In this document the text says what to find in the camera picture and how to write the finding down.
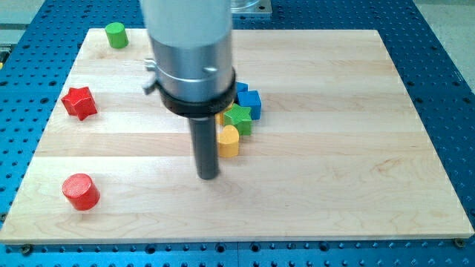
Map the yellow block behind star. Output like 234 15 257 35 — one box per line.
215 104 233 126

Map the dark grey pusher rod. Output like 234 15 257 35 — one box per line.
189 116 219 179

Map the yellow heart block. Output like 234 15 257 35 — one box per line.
217 125 240 158

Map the red cylinder block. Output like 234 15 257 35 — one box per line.
62 173 100 211

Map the red star block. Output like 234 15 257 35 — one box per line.
61 87 98 121

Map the light wooden board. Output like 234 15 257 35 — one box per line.
1 28 474 244

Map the clear acrylic robot base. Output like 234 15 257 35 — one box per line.
231 0 272 18

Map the green cylinder block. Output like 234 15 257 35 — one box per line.
105 22 128 49

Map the blue block behind arm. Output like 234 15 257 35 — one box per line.
236 82 249 93

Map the blue cube block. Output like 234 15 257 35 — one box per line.
237 90 262 120

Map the green star block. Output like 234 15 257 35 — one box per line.
223 104 252 136

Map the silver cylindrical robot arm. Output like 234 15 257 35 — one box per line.
140 0 236 179

